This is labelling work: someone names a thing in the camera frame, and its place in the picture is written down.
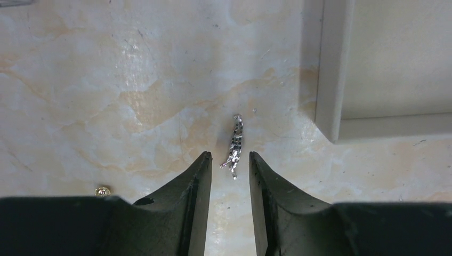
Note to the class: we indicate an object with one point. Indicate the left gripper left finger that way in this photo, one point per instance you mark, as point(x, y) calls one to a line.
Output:
point(170, 221)

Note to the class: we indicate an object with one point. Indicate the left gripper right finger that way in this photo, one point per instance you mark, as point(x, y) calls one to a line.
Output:
point(289, 221)

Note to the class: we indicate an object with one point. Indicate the small gold stud earring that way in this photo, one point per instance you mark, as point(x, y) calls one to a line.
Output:
point(102, 192)

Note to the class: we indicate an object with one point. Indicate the beige compartment jewelry tray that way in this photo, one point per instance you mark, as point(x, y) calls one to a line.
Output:
point(385, 70)

